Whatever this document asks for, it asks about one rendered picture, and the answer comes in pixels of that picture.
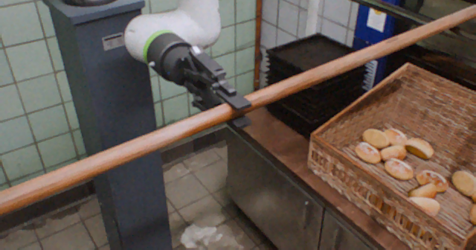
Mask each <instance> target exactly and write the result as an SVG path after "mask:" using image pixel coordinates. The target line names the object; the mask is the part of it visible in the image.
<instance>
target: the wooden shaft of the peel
mask: <svg viewBox="0 0 476 250"><path fill-rule="evenodd" d="M475 18H476V5H474V6H471V7H468V8H466V9H464V10H461V11H458V12H456V13H453V14H451V15H449V16H446V17H443V18H441V19H438V20H436V21H433V22H430V23H428V24H427V25H423V26H422V27H419V28H416V29H413V30H412V31H408V32H406V33H403V34H401V35H398V36H395V37H393V38H391V39H388V40H385V41H384V42H381V43H379V44H377V45H374V46H369V47H367V48H364V49H361V50H360V51H357V52H354V53H352V54H349V55H347V56H345V57H342V58H340V59H337V60H334V61H332V62H329V63H327V64H325V65H322V66H320V67H317V68H314V69H312V70H310V71H307V72H305V73H302V74H298V75H296V76H293V77H290V78H289V79H286V80H283V81H281V82H279V83H276V84H274V85H272V86H269V87H266V88H264V89H261V90H259V91H258V92H254V93H252V94H247V95H245V96H243V97H245V98H246V99H248V100H249V101H251V102H252V106H251V107H249V108H247V109H244V110H242V111H240V112H237V111H236V110H235V109H233V108H232V107H231V106H229V105H228V104H227V103H225V104H222V105H221V106H218V107H216V108H214V109H210V110H208V111H206V112H202V113H199V114H197V115H194V116H192V117H190V118H186V119H184V120H182V121H179V122H178V123H175V124H172V125H170V126H167V127H165V128H162V129H160V130H158V131H155V132H151V133H148V134H146V135H143V136H141V137H138V138H136V139H134V140H131V141H128V142H126V143H124V144H121V145H119V146H116V147H114V148H111V149H110V150H107V151H104V152H102V153H99V154H97V155H95V156H89V157H87V158H85V159H83V160H80V161H77V162H75V163H73V164H70V165H67V166H65V167H62V168H60V169H58V170H55V171H52V172H50V173H47V174H45V175H43V176H40V177H38V178H35V179H32V180H30V181H28V182H25V183H22V184H20V185H17V186H15V187H12V188H10V189H7V190H3V191H1V192H0V216H3V215H5V214H8V213H10V212H12V211H14V210H17V209H19V208H22V207H24V206H26V205H29V204H31V203H33V202H36V201H39V200H41V199H43V198H45V197H47V196H50V195H52V194H54V193H57V192H59V191H61V190H65V189H66V188H69V187H71V186H73V185H76V184H79V183H81V182H83V181H85V180H87V179H91V178H94V177H96V176H99V175H101V174H103V173H106V172H108V171H110V170H113V169H115V168H116V167H119V166H122V165H124V164H127V163H129V162H131V161H134V160H136V159H138V158H140V157H142V156H145V155H147V154H150V153H153V152H156V151H159V150H161V149H163V148H165V147H168V146H170V145H172V144H175V143H177V142H180V141H182V140H184V139H186V138H189V137H190V136H193V135H195V134H198V133H200V132H204V131H206V130H208V129H211V128H213V127H215V126H218V125H220V124H223V123H224V122H227V121H229V120H232V119H234V118H237V117H239V116H240V115H244V114H245V113H247V112H252V111H254V110H256V109H259V108H260V107H263V106H266V105H268V104H270V103H273V102H275V101H277V100H279V99H281V98H284V97H286V96H289V95H291V94H294V93H298V92H300V91H302V90H304V89H307V88H309V87H311V86H314V85H316V84H318V83H321V82H323V81H325V80H328V79H329V78H332V77H334V76H337V75H339V74H342V73H344V72H346V71H350V70H352V69H354V68H358V67H359V66H361V65H364V64H366V63H369V62H372V61H374V60H377V59H378V58H380V57H383V56H385V55H387V54H390V53H392V52H394V51H398V50H399V49H401V48H404V47H407V46H409V45H412V44H414V43H416V42H418V41H421V40H423V39H425V38H427V37H431V36H434V35H436V34H439V33H441V32H443V31H447V30H448V29H450V28H453V27H456V26H458V25H461V24H463V23H465V22H467V21H470V20H472V19H475Z"/></svg>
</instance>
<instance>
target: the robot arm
mask: <svg viewBox="0 0 476 250"><path fill-rule="evenodd" d="M63 1H64V2H65V3H66V4H68V5H71V6H75V7H96V6H101V5H105V4H109V3H112V2H114V1H117V0H63ZM220 34H221V19H220V12H219V0H178V9H177V10H174V11H170V12H165V13H153V14H144V15H140V16H137V17H136V18H134V19H133V20H132V21H131V22H130V23H129V25H128V27H127V28H126V31H125V35H124V41H125V45H126V49H127V50H128V51H129V53H130V54H131V55H132V56H133V57H134V58H135V59H137V60H138V61H140V62H143V63H146V64H147V65H148V66H149V67H150V68H151V69H152V70H153V71H155V72H156V73H157V74H159V75H160V76H161V77H162V78H163V79H164V80H166V81H169V82H174V83H175V84H176V85H178V86H182V87H185V88H186V89H187V90H188V92H189V93H190V94H193V101H191V106H192V107H195V108H198V109H199V110H201V111H202V112H206V111H208V110H210V109H214V108H216V107H218V106H221V105H222V104H225V103H224V102H223V101H225V102H226V103H227V104H228V105H229V106H231V107H232V108H233V109H235V110H236V111H237V112H240V111H242V110H244V109H247V108H249V107H251V106H252V102H251V101H249V100H248V99H246V98H245V97H243V96H242V95H241V94H240V93H238V92H237V91H236V89H235V88H234V87H233V86H231V85H230V84H228V81H227V80H226V79H225V75H226V71H225V70H224V69H223V68H222V67H221V66H220V65H219V64H218V63H217V62H216V61H215V60H213V59H212V58H211V57H210V56H209V55H207V54H206V53H205V52H204V51H203V50H205V49H208V48H210V47H211V46H213V45H214V44H215V43H216V41H217V40H218V38H219V36H220ZM215 71H216V72H215ZM211 87H212V89H213V91H215V90H217V89H219V90H217V91H216V94H215V93H214V92H213V91H212V90H211ZM222 100H223V101H222ZM227 122H228V123H230V124H231V125H232V126H233V127H234V128H235V129H237V130H241V129H243V128H245V127H247V126H250V125H251V120H249V119H248V118H247V117H246V116H244V115H240V116H239V117H237V118H234V119H232V120H229V121H227Z"/></svg>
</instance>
